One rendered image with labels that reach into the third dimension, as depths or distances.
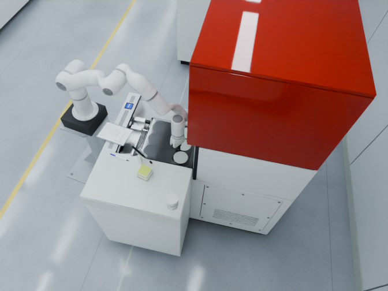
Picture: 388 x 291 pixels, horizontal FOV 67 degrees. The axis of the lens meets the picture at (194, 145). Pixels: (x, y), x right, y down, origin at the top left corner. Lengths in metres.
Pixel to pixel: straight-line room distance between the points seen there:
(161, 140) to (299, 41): 1.14
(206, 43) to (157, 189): 0.93
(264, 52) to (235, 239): 1.84
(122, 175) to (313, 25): 1.35
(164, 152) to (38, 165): 1.65
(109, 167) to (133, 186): 0.21
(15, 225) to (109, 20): 3.16
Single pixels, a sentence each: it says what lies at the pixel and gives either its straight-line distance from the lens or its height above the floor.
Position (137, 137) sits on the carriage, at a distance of 2.15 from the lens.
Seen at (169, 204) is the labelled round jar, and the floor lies 1.06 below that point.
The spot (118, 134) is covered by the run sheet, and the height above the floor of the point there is 0.97.
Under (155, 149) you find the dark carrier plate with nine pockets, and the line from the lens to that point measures 2.05.
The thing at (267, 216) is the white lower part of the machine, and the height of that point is 0.48.
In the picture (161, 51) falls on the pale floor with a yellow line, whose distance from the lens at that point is 4.24.
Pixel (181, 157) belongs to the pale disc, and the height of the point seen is 0.90.
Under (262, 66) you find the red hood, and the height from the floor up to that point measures 1.82.
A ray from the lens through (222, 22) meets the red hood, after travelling 1.47.
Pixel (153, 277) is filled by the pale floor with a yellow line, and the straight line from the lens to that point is 2.65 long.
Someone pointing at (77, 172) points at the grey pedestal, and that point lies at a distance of 3.13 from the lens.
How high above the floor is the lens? 2.61
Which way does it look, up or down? 56 degrees down
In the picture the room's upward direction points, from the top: 4 degrees clockwise
